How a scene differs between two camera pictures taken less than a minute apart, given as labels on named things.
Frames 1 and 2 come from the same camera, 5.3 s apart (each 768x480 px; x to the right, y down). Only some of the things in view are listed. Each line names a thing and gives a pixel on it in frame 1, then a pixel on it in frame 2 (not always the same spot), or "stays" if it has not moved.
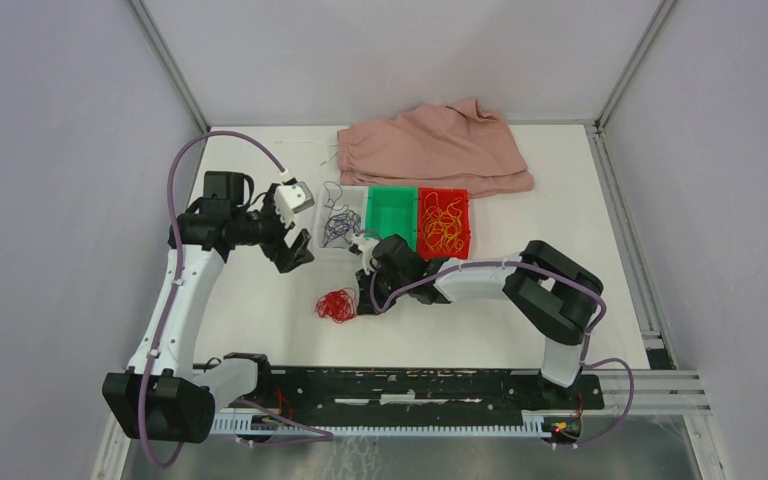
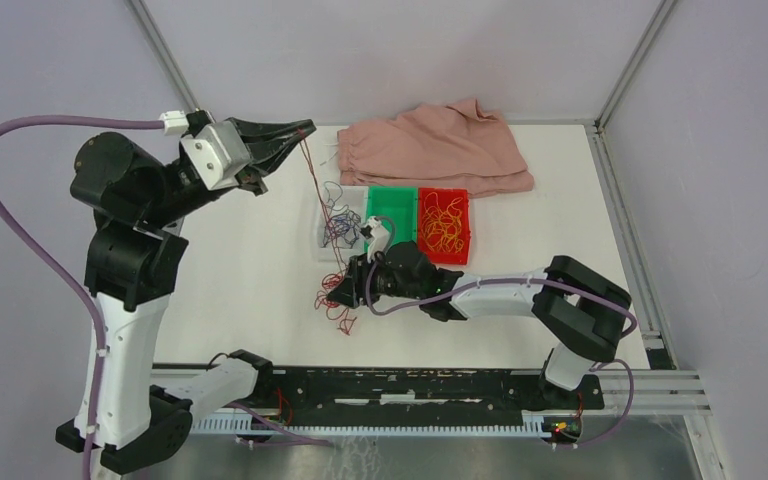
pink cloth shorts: [456, 144] stays
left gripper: [297, 253] to [265, 159]
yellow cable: [441, 228] stays
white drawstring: [325, 144] stays
